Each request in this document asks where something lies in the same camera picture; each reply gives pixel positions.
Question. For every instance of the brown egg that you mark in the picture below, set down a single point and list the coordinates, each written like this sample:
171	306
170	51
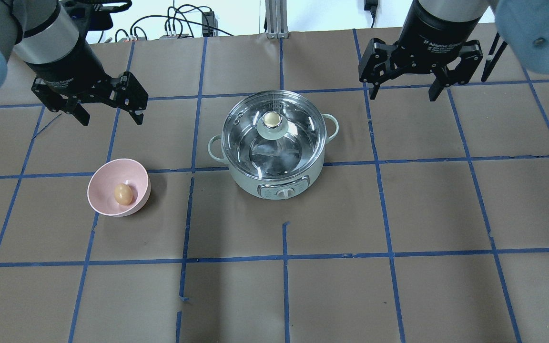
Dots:
123	194

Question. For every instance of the pink bowl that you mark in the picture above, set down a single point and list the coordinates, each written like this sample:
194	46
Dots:
119	171

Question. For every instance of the pale green electric pot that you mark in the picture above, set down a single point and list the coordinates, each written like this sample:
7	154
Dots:
271	189

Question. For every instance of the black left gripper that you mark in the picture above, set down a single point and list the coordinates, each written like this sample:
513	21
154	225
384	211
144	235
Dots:
67	65

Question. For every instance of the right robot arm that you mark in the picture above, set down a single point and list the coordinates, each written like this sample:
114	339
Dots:
522	25

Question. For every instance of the glass pot lid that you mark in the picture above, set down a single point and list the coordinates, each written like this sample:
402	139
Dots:
275	135

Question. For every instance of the aluminium frame post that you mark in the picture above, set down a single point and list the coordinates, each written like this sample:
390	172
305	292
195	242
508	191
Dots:
276	19

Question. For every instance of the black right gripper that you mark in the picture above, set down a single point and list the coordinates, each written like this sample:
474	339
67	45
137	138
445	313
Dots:
428	29

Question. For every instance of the black power plug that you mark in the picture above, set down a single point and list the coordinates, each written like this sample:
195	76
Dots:
371	6

